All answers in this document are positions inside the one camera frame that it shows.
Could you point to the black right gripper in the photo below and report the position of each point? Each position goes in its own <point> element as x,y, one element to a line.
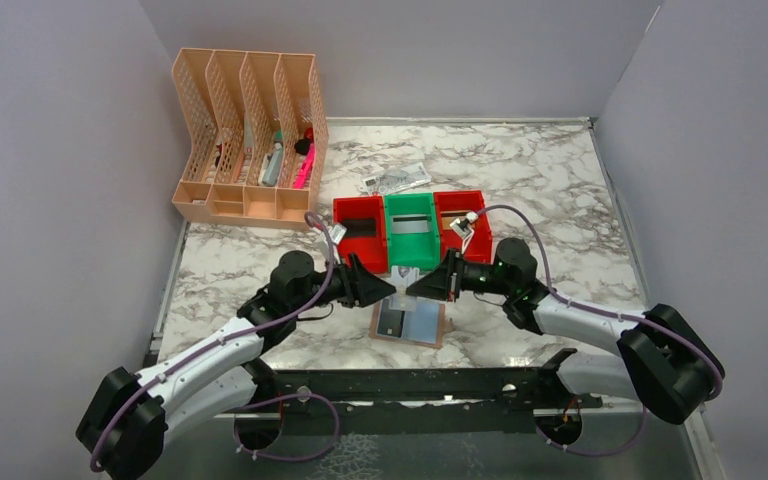
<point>453,277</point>

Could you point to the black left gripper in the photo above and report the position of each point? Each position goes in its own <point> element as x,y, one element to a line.
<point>351,282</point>

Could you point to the tan leather card holder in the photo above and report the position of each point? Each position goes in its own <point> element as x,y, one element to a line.
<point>422,327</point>

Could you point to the black card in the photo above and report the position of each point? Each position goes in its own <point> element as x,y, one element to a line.
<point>390,323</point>
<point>360,227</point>

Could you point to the silver card from holder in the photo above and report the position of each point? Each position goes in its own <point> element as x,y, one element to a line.
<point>409,224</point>

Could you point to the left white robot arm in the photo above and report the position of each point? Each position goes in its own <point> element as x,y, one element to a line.
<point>133,416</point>

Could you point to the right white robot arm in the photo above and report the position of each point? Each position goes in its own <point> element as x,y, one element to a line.
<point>654,357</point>

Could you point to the gold card with stripe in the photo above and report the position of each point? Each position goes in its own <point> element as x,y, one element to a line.
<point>446,218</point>

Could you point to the green plastic bin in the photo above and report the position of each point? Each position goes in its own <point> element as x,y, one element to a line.
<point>413,250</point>

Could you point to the left red plastic bin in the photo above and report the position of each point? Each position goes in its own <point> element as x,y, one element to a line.
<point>373,252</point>

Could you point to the red plastic bin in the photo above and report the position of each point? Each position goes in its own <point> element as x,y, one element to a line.
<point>481,247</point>
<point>373,252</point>

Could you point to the right red plastic bin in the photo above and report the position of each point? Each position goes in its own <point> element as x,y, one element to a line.
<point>481,247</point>

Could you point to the clear protractor ruler packet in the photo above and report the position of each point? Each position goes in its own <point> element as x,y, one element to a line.
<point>397,179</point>

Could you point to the pink highlighter pen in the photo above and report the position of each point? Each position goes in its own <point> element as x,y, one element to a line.
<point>306,168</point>

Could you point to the grey green marker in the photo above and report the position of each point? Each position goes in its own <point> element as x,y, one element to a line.
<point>272,162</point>

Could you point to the black binder clip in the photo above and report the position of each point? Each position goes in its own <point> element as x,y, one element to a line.
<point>304,144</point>

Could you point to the peach plastic file organizer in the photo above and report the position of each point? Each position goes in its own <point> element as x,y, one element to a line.
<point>233,103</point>

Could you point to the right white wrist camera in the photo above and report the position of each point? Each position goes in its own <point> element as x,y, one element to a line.
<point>463,227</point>

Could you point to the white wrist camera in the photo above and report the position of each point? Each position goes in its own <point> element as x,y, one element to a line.
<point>336,233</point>
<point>463,227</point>

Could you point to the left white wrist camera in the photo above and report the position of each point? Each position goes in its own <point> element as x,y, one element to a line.
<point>336,233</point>

